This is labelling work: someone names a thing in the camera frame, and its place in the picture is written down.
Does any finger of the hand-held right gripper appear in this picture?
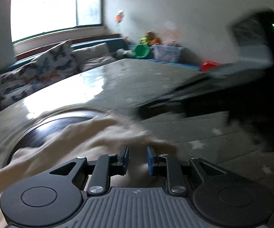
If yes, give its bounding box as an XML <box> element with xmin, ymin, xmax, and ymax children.
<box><xmin>171</xmin><ymin>63</ymin><xmax>238</xmax><ymax>98</ymax></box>
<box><xmin>139</xmin><ymin>94</ymin><xmax>187</xmax><ymax>120</ymax></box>

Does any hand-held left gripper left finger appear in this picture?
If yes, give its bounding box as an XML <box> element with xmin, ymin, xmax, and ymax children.
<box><xmin>49</xmin><ymin>145</ymin><xmax>129</xmax><ymax>194</ymax></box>

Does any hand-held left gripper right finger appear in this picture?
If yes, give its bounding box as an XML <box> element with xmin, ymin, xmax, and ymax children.
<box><xmin>146</xmin><ymin>146</ymin><xmax>226</xmax><ymax>194</ymax></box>

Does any white garment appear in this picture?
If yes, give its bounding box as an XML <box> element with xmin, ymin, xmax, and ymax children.
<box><xmin>0</xmin><ymin>117</ymin><xmax>178</xmax><ymax>228</ymax></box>

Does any red plastic container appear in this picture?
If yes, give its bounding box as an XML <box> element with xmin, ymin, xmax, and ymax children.
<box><xmin>201</xmin><ymin>60</ymin><xmax>223</xmax><ymax>72</ymax></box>

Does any clear plastic storage box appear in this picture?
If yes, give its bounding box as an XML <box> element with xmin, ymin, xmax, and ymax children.
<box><xmin>152</xmin><ymin>43</ymin><xmax>185</xmax><ymax>63</ymax></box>

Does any green plastic basin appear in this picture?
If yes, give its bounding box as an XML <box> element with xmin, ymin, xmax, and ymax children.
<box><xmin>133</xmin><ymin>43</ymin><xmax>152</xmax><ymax>59</ymax></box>

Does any orange green plush toy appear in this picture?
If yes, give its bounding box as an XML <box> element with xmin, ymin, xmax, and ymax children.
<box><xmin>139</xmin><ymin>31</ymin><xmax>162</xmax><ymax>46</ymax></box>

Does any grey plush toy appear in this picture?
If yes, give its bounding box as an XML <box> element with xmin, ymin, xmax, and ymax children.
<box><xmin>114</xmin><ymin>49</ymin><xmax>134</xmax><ymax>59</ymax></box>

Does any teal sofa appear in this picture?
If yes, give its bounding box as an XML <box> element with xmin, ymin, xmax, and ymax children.
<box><xmin>0</xmin><ymin>37</ymin><xmax>202</xmax><ymax>111</ymax></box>

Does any beige pillow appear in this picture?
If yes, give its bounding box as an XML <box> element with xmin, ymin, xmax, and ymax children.
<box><xmin>73</xmin><ymin>42</ymin><xmax>117</xmax><ymax>72</ymax></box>

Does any round black induction cooktop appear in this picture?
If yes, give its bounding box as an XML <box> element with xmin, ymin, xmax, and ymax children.
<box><xmin>7</xmin><ymin>113</ymin><xmax>105</xmax><ymax>167</ymax></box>

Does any colourful pinwheel toy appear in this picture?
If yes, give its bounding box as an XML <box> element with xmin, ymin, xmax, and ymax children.
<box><xmin>114</xmin><ymin>9</ymin><xmax>126</xmax><ymax>33</ymax></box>

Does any butterfly print cushion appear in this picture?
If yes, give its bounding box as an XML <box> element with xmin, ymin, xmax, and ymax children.
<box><xmin>31</xmin><ymin>39</ymin><xmax>79</xmax><ymax>77</ymax></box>
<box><xmin>0</xmin><ymin>63</ymin><xmax>79</xmax><ymax>111</ymax></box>

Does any green framed window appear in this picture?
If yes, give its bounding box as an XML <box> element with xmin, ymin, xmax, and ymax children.
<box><xmin>10</xmin><ymin>0</ymin><xmax>103</xmax><ymax>44</ymax></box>

